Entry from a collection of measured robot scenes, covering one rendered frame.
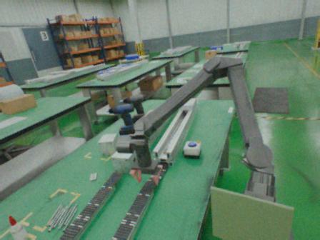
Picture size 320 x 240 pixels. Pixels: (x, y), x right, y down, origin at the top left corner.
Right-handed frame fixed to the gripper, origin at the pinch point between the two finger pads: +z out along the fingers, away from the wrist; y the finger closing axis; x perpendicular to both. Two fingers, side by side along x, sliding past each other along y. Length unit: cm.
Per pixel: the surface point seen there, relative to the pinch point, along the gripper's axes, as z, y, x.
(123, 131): 2, 38, -49
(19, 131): 7, 146, -54
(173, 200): 5.7, -11.3, 3.0
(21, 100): -6, 200, -107
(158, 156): 0.8, 1.9, -19.7
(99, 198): 2.6, 18.6, 10.0
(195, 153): 2.5, -15.6, -26.8
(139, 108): -6, 35, -74
